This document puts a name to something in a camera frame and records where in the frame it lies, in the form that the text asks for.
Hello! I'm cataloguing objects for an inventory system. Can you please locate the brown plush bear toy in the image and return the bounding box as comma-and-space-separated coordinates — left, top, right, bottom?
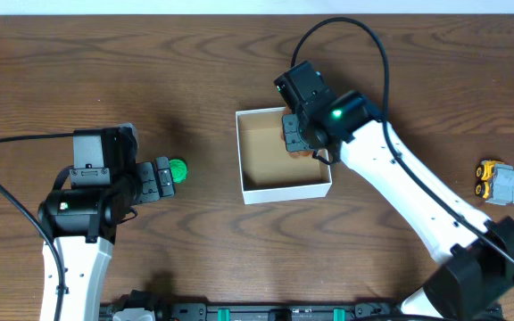
280, 105, 313, 159

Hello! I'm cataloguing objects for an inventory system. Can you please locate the yellow grey toy truck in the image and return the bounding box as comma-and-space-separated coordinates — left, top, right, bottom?
475, 160, 514, 206

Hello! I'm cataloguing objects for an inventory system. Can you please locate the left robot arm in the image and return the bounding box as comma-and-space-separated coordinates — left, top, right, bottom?
38, 157, 175, 320

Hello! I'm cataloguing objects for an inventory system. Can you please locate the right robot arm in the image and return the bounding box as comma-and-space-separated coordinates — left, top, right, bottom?
279, 88, 514, 320

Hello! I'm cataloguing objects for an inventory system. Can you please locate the green ribbed round toy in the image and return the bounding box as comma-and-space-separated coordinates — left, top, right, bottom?
169, 159, 188, 184

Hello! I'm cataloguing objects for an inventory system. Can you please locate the white cardboard box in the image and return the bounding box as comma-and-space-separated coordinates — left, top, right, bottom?
236, 107, 332, 205

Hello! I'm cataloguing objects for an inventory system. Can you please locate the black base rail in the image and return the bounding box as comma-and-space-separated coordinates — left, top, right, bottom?
98, 289, 506, 321

